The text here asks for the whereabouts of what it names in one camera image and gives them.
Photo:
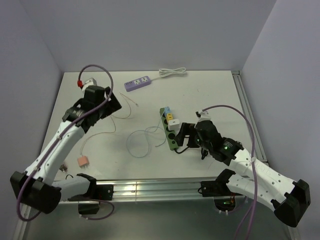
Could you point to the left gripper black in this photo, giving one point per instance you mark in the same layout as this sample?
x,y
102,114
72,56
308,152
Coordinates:
x,y
112,106

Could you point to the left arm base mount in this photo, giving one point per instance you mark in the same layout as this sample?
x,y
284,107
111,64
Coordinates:
x,y
103,192

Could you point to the purple power strip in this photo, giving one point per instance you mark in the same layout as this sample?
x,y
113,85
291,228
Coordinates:
x,y
137,83

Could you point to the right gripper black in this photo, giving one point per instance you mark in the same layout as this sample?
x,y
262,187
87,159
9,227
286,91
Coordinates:
x,y
186,129

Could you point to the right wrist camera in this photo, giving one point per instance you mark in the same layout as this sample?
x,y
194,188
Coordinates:
x,y
203,116

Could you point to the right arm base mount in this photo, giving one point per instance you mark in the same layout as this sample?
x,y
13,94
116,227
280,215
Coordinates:
x,y
224,199

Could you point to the aluminium side rail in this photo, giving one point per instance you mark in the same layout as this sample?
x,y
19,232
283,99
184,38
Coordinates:
x,y
259,150

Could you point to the blue USB charger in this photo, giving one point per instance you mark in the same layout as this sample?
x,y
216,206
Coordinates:
x,y
166,110

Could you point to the yellow plug adapter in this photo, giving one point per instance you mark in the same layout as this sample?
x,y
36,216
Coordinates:
x,y
169,117

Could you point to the green power strip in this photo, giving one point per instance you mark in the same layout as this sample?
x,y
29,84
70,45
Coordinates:
x,y
170,135

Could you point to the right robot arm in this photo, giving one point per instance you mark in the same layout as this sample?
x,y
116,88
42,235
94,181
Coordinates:
x,y
247,176

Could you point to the aluminium front rail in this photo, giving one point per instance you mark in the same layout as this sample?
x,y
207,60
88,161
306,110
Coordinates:
x,y
154,190

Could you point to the white plug adapter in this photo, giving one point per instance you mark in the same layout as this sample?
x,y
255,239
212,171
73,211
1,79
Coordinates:
x,y
174,125

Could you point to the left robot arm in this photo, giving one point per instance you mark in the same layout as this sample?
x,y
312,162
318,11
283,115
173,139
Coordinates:
x,y
36,186

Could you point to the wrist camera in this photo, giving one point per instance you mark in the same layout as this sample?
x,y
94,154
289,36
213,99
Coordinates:
x,y
85,84
203,116

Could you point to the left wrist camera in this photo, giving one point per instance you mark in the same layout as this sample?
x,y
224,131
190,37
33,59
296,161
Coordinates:
x,y
85,84

